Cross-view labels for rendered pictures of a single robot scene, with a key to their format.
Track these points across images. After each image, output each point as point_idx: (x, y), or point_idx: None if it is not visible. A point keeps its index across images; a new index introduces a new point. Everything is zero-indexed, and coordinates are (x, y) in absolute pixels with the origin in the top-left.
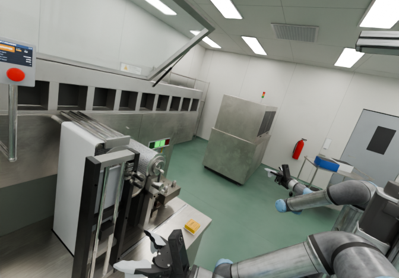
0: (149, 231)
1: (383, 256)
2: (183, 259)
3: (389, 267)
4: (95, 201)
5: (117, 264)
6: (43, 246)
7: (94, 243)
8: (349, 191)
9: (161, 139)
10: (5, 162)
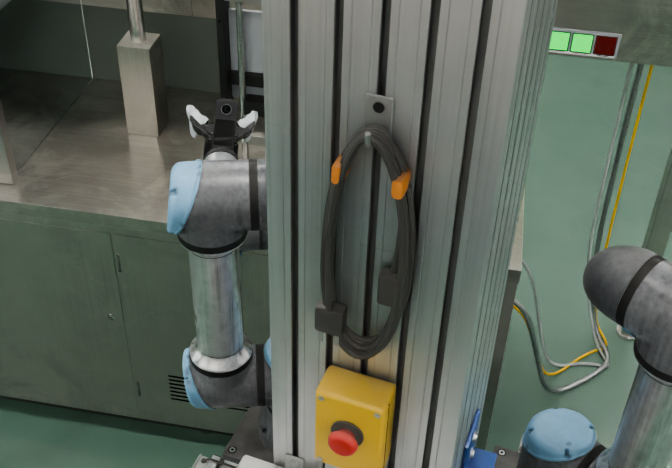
0: (253, 112)
1: (244, 174)
2: (220, 133)
3: (219, 167)
4: (223, 45)
5: (188, 106)
6: (262, 127)
7: (240, 115)
8: (592, 261)
9: (577, 31)
10: None
